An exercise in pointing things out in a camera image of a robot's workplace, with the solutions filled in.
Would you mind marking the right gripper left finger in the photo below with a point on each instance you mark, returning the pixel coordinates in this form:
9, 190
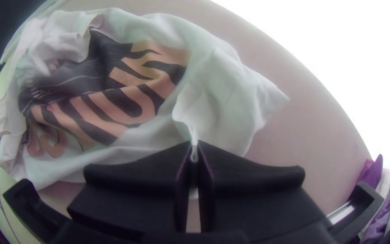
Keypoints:
130, 193

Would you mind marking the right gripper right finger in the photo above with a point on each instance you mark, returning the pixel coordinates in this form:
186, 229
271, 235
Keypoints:
256, 200

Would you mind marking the white t-shirt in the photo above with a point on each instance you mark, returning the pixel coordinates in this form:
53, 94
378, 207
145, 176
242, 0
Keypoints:
215, 101

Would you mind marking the pile of folded clothes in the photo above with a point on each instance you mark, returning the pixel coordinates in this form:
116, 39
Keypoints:
372, 169

